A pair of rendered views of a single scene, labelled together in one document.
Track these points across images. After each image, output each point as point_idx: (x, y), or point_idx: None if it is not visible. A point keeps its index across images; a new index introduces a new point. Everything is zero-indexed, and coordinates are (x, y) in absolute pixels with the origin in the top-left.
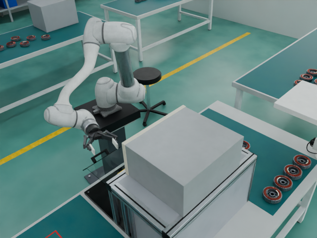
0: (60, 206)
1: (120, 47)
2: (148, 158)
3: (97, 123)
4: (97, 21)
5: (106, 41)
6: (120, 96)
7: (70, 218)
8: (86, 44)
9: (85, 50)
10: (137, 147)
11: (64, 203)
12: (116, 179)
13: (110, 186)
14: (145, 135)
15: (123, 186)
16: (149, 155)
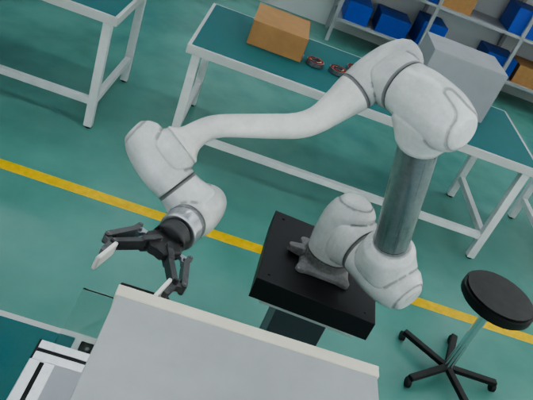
0: (24, 321)
1: (408, 139)
2: (91, 371)
3: (270, 267)
4: (412, 52)
5: (387, 103)
6: (354, 257)
7: (0, 355)
8: (343, 76)
9: (331, 88)
10: (124, 327)
11: (36, 323)
12: (63, 358)
13: (32, 355)
14: (183, 325)
15: (45, 386)
16: (109, 368)
